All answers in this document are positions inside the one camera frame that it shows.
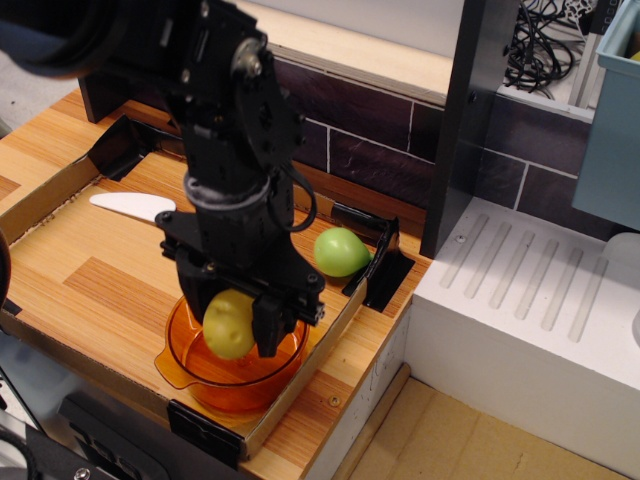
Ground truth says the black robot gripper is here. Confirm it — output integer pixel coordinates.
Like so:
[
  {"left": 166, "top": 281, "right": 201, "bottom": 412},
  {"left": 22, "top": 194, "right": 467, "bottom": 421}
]
[{"left": 155, "top": 193, "right": 325, "bottom": 358}]

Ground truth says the yellow toy potato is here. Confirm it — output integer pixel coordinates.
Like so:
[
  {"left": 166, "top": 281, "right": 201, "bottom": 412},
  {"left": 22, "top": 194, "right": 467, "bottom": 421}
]
[{"left": 202, "top": 289, "right": 255, "bottom": 360}]

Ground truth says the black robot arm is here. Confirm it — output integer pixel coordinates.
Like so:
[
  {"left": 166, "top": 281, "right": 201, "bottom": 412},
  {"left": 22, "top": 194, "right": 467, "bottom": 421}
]
[{"left": 1, "top": 1, "right": 324, "bottom": 358}]

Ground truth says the orange transparent pot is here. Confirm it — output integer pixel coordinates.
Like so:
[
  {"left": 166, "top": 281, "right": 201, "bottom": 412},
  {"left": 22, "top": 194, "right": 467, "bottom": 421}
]
[{"left": 155, "top": 299, "right": 309, "bottom": 413}]

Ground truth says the cardboard fence with black tape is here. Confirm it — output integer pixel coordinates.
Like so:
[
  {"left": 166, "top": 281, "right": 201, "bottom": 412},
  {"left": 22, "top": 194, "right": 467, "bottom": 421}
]
[{"left": 1, "top": 98, "right": 426, "bottom": 479}]

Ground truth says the green toy pear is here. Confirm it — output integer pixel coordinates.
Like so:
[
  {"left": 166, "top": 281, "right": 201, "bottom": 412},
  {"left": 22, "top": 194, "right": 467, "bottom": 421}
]
[{"left": 313, "top": 227, "right": 373, "bottom": 278}]

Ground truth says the white yellow toy knife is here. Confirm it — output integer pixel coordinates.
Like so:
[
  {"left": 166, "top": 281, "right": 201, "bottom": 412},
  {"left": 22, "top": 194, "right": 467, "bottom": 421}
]
[{"left": 89, "top": 192, "right": 176, "bottom": 224}]

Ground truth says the white dish drainer sink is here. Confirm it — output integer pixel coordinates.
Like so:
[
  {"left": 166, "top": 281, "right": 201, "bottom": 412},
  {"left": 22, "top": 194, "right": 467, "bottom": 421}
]
[{"left": 405, "top": 199, "right": 639, "bottom": 478}]

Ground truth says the light blue plastic bin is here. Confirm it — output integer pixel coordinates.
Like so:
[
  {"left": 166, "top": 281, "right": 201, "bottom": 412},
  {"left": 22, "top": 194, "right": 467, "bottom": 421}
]
[{"left": 572, "top": 1, "right": 639, "bottom": 230}]

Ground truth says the dark grey vertical post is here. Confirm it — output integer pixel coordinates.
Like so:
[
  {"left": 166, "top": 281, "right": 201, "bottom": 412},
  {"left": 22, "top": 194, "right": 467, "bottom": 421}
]
[{"left": 420, "top": 0, "right": 519, "bottom": 259}]

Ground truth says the black cable bundle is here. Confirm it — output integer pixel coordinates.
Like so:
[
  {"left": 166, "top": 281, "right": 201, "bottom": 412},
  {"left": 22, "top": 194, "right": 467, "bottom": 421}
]
[{"left": 501, "top": 0, "right": 587, "bottom": 101}]

